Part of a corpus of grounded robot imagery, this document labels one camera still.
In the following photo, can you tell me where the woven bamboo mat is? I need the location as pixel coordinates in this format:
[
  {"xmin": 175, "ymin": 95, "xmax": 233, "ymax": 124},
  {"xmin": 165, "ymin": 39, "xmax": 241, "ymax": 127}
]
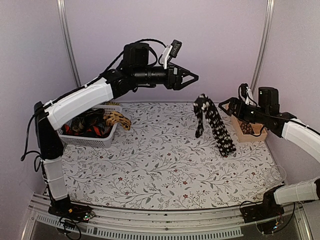
[{"xmin": 101, "ymin": 101, "xmax": 121, "ymax": 106}]

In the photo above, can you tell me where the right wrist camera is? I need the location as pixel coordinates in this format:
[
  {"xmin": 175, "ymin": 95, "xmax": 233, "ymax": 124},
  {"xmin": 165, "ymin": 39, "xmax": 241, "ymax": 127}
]
[{"xmin": 238, "ymin": 83, "xmax": 254, "ymax": 105}]

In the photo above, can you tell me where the aluminium frame post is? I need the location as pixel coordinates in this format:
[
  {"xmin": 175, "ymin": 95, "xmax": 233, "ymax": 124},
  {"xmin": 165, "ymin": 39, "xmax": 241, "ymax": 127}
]
[
  {"xmin": 56, "ymin": 0, "xmax": 81, "ymax": 88},
  {"xmin": 250, "ymin": 0, "xmax": 275, "ymax": 92}
]

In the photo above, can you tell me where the front aluminium rail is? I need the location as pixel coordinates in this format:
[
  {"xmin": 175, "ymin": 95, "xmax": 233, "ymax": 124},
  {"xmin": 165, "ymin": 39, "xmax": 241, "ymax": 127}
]
[{"xmin": 21, "ymin": 194, "xmax": 313, "ymax": 240}]

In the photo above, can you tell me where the red navy striped tie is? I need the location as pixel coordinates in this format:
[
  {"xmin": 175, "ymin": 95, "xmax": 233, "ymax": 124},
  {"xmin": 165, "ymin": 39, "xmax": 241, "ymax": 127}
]
[{"xmin": 61, "ymin": 124, "xmax": 113, "ymax": 139}]

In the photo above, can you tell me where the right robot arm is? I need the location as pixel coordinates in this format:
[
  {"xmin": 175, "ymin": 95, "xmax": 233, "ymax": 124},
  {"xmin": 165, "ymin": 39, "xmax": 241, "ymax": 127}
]
[{"xmin": 218, "ymin": 84, "xmax": 320, "ymax": 223}]

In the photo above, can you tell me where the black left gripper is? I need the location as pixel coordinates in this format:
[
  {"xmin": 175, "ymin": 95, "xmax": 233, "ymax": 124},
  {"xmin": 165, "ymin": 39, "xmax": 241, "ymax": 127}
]
[{"xmin": 134, "ymin": 62, "xmax": 200, "ymax": 90}]

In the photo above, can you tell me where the right aluminium frame post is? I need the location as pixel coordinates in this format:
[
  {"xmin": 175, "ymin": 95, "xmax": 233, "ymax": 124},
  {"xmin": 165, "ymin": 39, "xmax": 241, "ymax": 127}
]
[{"xmin": 250, "ymin": 0, "xmax": 275, "ymax": 92}]

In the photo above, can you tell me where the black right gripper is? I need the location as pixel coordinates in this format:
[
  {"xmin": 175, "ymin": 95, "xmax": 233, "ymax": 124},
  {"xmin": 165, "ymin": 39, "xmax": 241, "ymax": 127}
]
[{"xmin": 219, "ymin": 97, "xmax": 270, "ymax": 125}]

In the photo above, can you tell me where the dark floral brown tie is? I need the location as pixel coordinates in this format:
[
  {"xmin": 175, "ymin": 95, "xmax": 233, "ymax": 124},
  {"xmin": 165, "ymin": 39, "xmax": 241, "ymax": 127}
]
[{"xmin": 64, "ymin": 108, "xmax": 105, "ymax": 133}]

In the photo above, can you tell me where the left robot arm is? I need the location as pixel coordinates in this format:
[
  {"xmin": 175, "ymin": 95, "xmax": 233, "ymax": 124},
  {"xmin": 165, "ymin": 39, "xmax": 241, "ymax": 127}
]
[{"xmin": 29, "ymin": 38, "xmax": 199, "ymax": 220}]

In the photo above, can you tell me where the yellow beetle print tie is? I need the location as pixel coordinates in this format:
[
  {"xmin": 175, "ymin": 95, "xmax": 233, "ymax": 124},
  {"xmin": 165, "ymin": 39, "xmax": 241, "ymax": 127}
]
[{"xmin": 103, "ymin": 111, "xmax": 132, "ymax": 131}]

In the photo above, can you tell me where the clear plastic cup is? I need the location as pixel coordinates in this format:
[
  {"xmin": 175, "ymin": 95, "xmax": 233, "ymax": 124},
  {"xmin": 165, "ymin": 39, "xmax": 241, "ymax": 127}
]
[{"xmin": 264, "ymin": 165, "xmax": 287, "ymax": 189}]

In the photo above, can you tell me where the left aluminium frame post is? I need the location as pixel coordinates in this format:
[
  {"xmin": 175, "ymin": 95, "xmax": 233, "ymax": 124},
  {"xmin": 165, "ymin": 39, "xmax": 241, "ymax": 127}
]
[{"xmin": 56, "ymin": 0, "xmax": 81, "ymax": 88}]

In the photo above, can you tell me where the black white floral tie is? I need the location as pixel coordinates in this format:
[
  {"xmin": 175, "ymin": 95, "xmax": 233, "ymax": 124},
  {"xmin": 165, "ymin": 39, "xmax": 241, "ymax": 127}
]
[{"xmin": 192, "ymin": 93, "xmax": 236, "ymax": 158}]

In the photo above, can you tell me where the wooden divided box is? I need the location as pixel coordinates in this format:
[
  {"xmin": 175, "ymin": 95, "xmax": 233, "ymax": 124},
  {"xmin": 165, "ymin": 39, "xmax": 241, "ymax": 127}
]
[{"xmin": 230, "ymin": 114, "xmax": 268, "ymax": 143}]

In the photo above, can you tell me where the rolled dark tie in box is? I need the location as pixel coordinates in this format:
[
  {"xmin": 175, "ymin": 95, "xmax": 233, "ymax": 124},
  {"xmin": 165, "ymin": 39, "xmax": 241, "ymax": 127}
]
[{"xmin": 238, "ymin": 121, "xmax": 255, "ymax": 135}]

